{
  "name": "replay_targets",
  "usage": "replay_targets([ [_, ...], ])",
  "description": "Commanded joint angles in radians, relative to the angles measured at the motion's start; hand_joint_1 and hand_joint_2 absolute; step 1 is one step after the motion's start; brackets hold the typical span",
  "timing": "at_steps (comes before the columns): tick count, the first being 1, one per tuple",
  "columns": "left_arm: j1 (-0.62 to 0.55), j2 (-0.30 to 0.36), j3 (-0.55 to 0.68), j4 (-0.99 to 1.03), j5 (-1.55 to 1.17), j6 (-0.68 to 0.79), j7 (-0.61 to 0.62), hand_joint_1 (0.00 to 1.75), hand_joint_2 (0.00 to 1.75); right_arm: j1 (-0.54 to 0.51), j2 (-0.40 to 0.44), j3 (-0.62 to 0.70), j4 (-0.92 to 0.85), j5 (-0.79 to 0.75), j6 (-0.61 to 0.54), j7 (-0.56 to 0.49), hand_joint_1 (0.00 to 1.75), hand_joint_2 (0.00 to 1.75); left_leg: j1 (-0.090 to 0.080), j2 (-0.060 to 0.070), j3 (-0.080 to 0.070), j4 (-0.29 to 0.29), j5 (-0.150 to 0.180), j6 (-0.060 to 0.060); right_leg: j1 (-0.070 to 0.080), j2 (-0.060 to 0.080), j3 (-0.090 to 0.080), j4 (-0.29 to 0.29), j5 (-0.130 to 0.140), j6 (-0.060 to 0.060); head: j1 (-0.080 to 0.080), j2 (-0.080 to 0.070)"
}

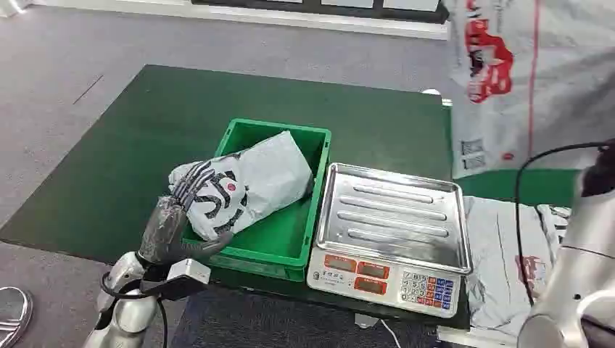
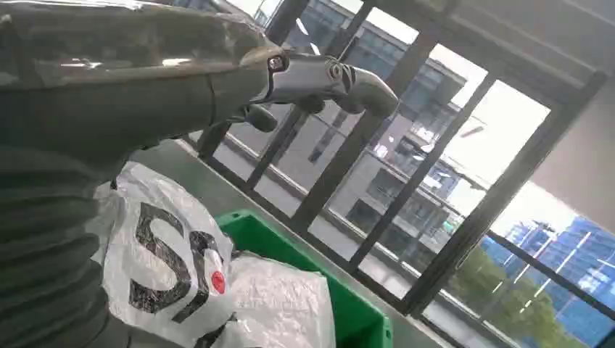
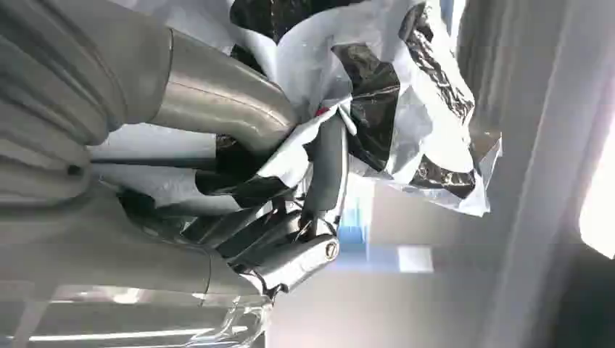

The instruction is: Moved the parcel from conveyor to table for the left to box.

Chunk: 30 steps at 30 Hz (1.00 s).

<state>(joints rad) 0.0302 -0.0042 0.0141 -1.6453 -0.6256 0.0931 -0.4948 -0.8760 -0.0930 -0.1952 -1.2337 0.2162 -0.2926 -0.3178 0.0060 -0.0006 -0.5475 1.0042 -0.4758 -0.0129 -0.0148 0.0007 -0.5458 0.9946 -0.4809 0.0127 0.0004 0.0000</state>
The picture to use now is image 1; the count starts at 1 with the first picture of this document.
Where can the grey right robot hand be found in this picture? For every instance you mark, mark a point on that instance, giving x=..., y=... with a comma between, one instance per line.
x=601, y=173

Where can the large grey printed parcel bag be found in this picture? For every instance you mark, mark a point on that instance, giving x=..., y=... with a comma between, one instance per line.
x=552, y=96

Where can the grey parcel bag black print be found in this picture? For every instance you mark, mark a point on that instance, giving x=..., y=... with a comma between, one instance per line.
x=269, y=177

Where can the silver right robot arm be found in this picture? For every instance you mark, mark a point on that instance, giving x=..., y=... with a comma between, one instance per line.
x=581, y=269

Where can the small grey parcel bag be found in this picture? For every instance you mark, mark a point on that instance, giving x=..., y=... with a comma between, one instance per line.
x=552, y=225

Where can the green conveyor belt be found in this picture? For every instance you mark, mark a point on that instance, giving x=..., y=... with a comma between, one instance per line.
x=519, y=185

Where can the white round knob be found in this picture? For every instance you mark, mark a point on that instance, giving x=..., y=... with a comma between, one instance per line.
x=431, y=92

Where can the white steel platter scale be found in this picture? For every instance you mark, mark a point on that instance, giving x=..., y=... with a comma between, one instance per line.
x=384, y=216

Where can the green plastic crate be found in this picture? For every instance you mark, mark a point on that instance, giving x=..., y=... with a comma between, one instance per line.
x=283, y=235

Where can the chrome curved object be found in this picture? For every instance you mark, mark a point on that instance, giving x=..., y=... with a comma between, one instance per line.
x=13, y=312

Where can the silver conveyor rail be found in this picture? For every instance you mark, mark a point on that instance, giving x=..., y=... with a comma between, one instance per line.
x=447, y=102

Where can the white bracket under table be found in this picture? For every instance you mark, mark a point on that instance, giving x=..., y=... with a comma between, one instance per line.
x=365, y=321

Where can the dark window frame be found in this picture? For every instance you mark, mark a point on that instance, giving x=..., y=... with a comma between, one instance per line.
x=312, y=9

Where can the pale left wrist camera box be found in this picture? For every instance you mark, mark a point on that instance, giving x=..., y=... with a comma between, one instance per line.
x=190, y=271

